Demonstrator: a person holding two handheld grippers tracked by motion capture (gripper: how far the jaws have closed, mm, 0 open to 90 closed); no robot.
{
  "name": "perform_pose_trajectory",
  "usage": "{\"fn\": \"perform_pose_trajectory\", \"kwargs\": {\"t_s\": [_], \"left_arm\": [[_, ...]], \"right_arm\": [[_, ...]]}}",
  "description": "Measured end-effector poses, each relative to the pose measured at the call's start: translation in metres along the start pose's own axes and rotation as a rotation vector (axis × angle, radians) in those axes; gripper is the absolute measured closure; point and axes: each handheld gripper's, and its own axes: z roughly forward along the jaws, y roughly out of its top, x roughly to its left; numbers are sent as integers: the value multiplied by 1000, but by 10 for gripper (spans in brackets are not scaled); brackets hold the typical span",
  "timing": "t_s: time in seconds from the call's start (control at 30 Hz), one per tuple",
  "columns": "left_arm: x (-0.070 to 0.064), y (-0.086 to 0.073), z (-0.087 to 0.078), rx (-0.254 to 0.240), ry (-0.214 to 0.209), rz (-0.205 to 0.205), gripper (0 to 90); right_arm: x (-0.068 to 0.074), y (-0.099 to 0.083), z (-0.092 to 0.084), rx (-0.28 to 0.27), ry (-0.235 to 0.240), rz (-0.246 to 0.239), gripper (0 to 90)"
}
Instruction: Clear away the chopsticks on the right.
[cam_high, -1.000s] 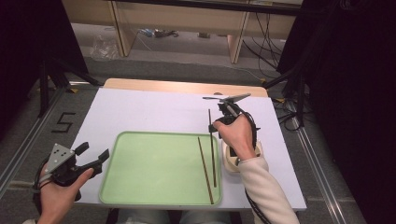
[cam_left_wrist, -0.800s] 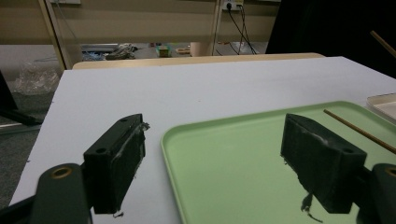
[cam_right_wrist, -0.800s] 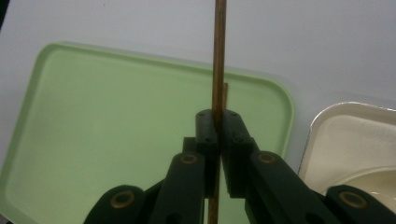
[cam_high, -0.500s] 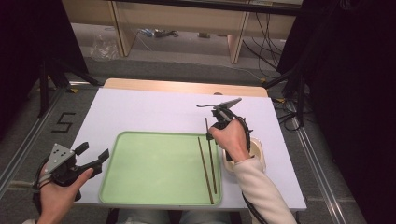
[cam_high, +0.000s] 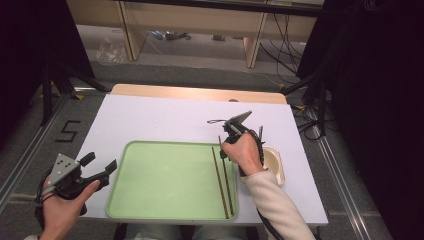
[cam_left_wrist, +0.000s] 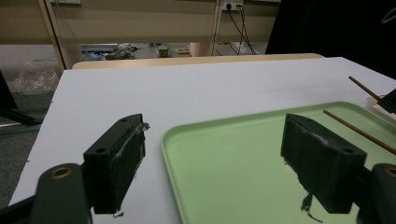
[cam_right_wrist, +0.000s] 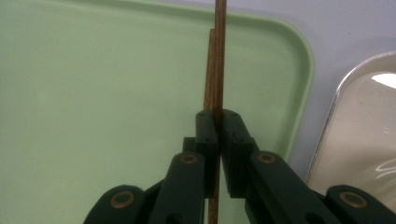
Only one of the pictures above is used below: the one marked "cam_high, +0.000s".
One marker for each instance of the person's left leg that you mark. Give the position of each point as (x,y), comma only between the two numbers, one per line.
(155,233)

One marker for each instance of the black metal stand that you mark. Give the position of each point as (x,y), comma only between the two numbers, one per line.
(321,106)
(46,96)

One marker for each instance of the person's right hand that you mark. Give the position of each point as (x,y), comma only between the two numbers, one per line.
(245,155)

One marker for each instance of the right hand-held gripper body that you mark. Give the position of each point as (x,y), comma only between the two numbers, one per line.
(238,119)

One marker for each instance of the clear plastic bag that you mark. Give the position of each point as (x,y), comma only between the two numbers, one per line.
(111,51)

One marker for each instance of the light green tray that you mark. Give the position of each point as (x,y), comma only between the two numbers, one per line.
(166,180)

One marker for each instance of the light wooden desk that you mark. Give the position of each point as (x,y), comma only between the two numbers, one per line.
(193,23)

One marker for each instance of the aluminium floor rail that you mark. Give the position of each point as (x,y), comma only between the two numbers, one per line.
(346,200)
(30,153)

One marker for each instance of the cream bowl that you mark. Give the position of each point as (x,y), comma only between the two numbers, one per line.
(271,163)
(281,170)

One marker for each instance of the person's leg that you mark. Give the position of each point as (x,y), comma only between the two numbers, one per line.
(220,233)
(155,233)

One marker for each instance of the brown chopstick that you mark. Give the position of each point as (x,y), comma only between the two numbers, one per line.
(228,186)
(220,185)

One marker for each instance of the person's right leg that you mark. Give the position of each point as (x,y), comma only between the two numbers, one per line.
(220,233)

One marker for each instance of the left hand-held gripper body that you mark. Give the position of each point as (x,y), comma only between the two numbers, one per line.
(63,170)

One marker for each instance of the person's left hand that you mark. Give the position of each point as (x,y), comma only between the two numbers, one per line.
(63,216)

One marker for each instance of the black curtain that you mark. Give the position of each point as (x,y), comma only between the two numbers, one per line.
(30,50)
(376,100)

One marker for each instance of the white table cover board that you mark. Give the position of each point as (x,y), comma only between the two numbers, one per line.
(160,116)

